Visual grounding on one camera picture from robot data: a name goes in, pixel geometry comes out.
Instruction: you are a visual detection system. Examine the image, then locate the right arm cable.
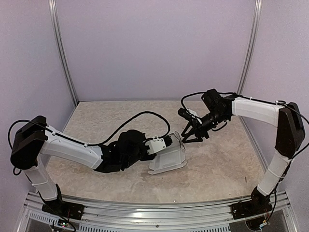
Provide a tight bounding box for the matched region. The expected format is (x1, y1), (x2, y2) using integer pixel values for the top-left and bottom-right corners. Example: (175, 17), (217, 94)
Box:
(180, 91), (309, 160)

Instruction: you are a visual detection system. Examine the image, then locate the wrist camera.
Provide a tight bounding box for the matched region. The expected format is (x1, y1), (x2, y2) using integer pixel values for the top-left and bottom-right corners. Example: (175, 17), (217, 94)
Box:
(145, 135), (172, 155)
(178, 108), (200, 121)

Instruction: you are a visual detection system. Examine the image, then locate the front aluminium rail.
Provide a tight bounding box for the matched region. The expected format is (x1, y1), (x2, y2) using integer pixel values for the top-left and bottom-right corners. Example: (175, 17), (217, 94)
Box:
(15, 192), (300, 232)

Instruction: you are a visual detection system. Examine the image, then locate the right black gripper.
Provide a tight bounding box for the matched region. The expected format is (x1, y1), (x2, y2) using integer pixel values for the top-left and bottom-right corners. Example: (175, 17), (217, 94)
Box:
(181, 109), (228, 143)

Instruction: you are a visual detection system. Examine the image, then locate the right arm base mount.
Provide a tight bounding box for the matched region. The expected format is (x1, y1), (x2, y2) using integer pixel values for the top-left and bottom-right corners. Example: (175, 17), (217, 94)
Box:
(230, 200), (273, 220)

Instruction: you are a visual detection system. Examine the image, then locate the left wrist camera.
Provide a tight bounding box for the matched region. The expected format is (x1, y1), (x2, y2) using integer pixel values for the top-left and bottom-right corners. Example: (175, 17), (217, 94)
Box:
(145, 135), (172, 155)

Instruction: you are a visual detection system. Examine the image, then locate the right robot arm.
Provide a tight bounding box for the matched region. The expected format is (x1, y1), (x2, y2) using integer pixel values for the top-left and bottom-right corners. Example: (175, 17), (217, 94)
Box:
(178, 88), (306, 215)

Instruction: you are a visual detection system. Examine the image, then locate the left aluminium frame post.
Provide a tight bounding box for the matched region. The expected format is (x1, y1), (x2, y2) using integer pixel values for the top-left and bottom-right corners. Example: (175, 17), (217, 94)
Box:
(48, 0), (79, 107)

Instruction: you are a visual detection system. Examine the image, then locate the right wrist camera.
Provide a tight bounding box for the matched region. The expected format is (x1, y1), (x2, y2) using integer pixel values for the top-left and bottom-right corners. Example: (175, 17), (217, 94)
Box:
(178, 108), (200, 121)

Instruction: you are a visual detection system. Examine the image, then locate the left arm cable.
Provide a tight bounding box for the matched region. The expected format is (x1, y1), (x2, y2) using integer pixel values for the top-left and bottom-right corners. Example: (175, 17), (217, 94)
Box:
(7, 110), (171, 176)

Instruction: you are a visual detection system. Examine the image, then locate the white paper box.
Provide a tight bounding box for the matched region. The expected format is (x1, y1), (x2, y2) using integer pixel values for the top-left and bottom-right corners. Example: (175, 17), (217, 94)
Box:
(148, 131), (187, 175)

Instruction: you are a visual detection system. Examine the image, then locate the right aluminium frame post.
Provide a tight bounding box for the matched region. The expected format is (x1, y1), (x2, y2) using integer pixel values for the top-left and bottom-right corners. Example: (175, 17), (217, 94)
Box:
(235, 0), (263, 96)

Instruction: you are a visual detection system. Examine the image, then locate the aluminium frame post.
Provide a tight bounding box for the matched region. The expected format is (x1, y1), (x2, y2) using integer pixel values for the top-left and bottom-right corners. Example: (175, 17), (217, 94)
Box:
(235, 0), (263, 96)
(48, 0), (79, 107)

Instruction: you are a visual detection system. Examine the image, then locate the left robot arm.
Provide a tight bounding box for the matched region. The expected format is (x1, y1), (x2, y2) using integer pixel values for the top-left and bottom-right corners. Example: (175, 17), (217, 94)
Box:
(8, 116), (157, 215)

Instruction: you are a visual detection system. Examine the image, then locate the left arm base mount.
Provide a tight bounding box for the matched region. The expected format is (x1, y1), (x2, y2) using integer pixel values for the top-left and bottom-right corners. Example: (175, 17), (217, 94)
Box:
(42, 201), (85, 220)

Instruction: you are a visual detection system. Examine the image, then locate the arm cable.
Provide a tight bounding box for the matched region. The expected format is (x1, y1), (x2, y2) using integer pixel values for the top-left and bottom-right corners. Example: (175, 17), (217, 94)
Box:
(7, 110), (171, 176)
(180, 91), (309, 160)

